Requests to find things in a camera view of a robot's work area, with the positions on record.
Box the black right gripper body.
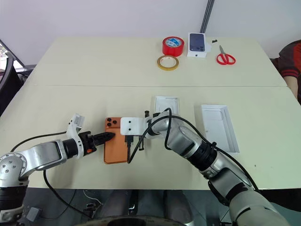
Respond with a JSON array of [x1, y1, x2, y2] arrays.
[[138, 109, 151, 152]]

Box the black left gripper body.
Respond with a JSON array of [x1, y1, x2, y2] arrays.
[[79, 130, 98, 156]]

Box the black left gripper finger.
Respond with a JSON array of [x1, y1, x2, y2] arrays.
[[93, 138, 111, 148], [93, 131, 116, 142]]

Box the orange smartphone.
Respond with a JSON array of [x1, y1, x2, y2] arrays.
[[103, 116, 130, 165]]

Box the white phone box base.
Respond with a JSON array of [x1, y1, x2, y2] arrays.
[[154, 95, 181, 118]]

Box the white phone box lid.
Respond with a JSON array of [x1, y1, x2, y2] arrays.
[[200, 104, 240, 154]]

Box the phone box with blue print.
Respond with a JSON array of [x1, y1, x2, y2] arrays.
[[186, 32, 208, 59]]

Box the yellow tape roll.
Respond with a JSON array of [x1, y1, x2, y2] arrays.
[[157, 55, 180, 71]]

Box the grey power adapter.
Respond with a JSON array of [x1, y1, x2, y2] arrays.
[[26, 206, 42, 222]]

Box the black office chair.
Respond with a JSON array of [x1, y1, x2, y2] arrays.
[[0, 56, 26, 116]]

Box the red tape roll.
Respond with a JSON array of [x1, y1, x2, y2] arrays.
[[162, 36, 185, 57]]

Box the person in dark red sweater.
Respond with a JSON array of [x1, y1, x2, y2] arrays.
[[270, 40, 301, 78]]

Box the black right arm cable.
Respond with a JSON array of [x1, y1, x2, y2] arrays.
[[124, 107, 261, 192]]

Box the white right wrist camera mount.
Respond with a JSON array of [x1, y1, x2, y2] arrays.
[[120, 116, 152, 137]]

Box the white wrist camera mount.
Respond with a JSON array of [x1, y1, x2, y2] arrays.
[[65, 113, 86, 159], [120, 116, 152, 137]]

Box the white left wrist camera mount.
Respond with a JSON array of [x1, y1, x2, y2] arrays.
[[65, 113, 86, 159]]

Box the thin white floor cable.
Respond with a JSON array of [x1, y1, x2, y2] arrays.
[[83, 189, 102, 203]]

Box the dark diagonal frame bar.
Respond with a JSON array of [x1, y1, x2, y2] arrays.
[[0, 38, 36, 70]]

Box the red handled scissors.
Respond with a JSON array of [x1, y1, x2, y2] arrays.
[[216, 45, 237, 65]]

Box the dark striped wall strip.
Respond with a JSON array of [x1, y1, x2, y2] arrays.
[[199, 0, 215, 33]]

